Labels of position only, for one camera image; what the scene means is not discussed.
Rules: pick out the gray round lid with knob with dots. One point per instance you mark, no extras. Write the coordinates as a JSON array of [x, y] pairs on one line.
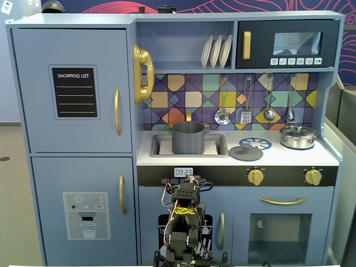
[[244, 155]]

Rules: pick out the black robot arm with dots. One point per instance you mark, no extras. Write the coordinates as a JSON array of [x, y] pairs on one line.
[[183, 225]]

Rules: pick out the steel pot with lid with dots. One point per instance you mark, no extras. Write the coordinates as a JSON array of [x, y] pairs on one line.
[[297, 137]]

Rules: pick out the gray plastic pot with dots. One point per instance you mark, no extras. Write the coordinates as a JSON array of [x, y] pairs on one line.
[[187, 140]]

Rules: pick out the gold toy faucet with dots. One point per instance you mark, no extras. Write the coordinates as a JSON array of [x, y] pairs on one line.
[[188, 116]]

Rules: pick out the white digital clock display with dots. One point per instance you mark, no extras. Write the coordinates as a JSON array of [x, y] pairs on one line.
[[183, 172]]

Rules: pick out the gray toy sink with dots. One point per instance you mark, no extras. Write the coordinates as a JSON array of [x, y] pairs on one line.
[[221, 144]]

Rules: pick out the metal slotted spoon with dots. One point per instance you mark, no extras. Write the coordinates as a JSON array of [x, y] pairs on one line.
[[222, 116]]

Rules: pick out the metal slotted spatula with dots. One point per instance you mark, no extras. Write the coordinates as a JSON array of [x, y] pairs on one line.
[[246, 116]]

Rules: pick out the blue dishwasher door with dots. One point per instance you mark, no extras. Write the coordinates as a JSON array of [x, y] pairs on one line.
[[150, 200]]

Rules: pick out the gold toy telephone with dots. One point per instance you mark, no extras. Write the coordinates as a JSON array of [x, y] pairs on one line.
[[143, 59]]

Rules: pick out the white toy plate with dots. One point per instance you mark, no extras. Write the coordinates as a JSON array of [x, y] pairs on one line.
[[215, 53], [205, 53], [225, 51]]

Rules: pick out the gold stove knob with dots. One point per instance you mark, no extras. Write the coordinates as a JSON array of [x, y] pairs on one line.
[[313, 177], [256, 177]]

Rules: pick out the blue oven door with window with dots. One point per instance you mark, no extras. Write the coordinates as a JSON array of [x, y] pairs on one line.
[[242, 200]]

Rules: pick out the metal ladle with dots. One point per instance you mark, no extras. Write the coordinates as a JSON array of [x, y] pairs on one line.
[[269, 114]]

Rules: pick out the black dishwasher rack sticker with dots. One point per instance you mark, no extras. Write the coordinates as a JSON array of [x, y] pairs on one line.
[[207, 222]]

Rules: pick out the black shopping list sticker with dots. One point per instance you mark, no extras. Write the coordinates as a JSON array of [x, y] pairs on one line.
[[74, 91]]

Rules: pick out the silver whisk utensil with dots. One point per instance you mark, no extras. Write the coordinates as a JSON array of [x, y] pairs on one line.
[[291, 114]]

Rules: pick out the black cylindrical object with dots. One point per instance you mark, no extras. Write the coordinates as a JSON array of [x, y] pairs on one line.
[[167, 9]]

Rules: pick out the blue freezer door with dispenser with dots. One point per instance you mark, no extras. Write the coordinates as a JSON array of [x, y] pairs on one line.
[[53, 178]]

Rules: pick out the blue toy kitchen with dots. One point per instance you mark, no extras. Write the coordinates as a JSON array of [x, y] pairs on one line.
[[83, 20]]

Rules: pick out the tall blue fridge door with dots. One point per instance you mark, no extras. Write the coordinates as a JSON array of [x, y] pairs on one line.
[[33, 83]]

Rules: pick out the gray desk divider panel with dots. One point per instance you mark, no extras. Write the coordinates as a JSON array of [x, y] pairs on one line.
[[333, 172], [349, 125]]

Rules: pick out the black round floor cover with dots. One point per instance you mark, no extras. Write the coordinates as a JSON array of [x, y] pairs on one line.
[[4, 158]]

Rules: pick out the black helmet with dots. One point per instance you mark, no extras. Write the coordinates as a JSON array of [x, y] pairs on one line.
[[53, 7]]

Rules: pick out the white face picture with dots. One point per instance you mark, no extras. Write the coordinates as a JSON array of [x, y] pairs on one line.
[[7, 8]]

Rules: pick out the small black post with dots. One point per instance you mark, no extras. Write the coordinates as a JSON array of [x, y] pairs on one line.
[[142, 10]]

